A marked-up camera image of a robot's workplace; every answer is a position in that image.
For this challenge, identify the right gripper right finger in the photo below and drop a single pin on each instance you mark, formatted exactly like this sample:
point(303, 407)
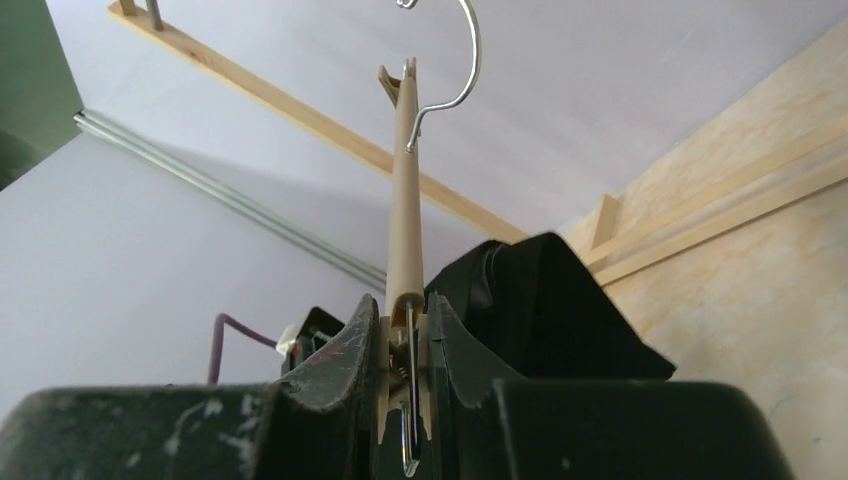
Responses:
point(469, 440)

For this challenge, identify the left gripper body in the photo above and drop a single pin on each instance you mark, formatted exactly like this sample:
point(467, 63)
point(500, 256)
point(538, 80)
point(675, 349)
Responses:
point(299, 342)

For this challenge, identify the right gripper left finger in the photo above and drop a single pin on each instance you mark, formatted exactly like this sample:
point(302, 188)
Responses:
point(322, 412)

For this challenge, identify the black garment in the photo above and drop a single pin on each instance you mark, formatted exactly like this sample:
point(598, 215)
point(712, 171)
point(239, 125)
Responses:
point(537, 307)

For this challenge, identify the metal rack rod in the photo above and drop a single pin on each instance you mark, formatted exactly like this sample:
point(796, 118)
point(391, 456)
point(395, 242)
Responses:
point(154, 14)

